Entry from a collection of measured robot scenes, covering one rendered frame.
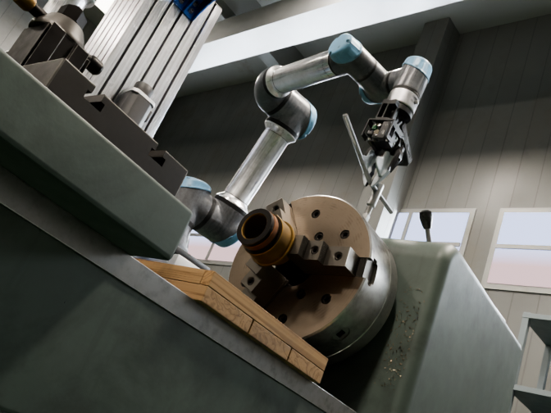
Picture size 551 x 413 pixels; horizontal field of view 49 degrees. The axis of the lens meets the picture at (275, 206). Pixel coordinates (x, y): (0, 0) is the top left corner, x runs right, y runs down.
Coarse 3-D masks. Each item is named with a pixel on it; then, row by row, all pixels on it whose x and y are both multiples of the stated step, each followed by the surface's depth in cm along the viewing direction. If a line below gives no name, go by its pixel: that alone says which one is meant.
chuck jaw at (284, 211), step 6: (282, 198) 120; (270, 204) 121; (276, 204) 120; (282, 204) 119; (288, 204) 122; (270, 210) 120; (276, 210) 120; (282, 210) 119; (288, 210) 120; (282, 216) 115; (288, 216) 118; (288, 222) 117; (294, 222) 120; (294, 228) 119
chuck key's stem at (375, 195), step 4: (376, 184) 145; (380, 184) 144; (380, 188) 144; (372, 192) 144; (376, 192) 144; (380, 192) 144; (372, 196) 144; (376, 196) 144; (368, 200) 144; (372, 200) 143; (376, 200) 143; (368, 204) 143; (372, 204) 143; (368, 208) 143; (364, 212) 143; (368, 212) 142; (364, 216) 142; (368, 216) 142
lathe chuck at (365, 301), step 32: (320, 224) 117; (352, 224) 113; (384, 256) 112; (288, 288) 112; (320, 288) 108; (352, 288) 105; (384, 288) 110; (288, 320) 108; (320, 320) 105; (352, 320) 106; (320, 352) 109
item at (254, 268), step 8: (248, 264) 110; (256, 264) 109; (248, 272) 112; (256, 272) 108; (264, 272) 108; (272, 272) 110; (248, 280) 111; (256, 280) 109; (264, 280) 109; (272, 280) 111; (280, 280) 112; (288, 280) 113; (248, 288) 109; (256, 288) 109; (264, 288) 110; (272, 288) 111; (280, 288) 113; (248, 296) 111; (256, 296) 110; (264, 296) 111; (272, 296) 112; (264, 304) 112
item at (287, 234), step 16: (240, 224) 107; (256, 224) 110; (272, 224) 103; (288, 224) 109; (240, 240) 105; (256, 240) 103; (272, 240) 104; (288, 240) 106; (256, 256) 106; (272, 256) 105
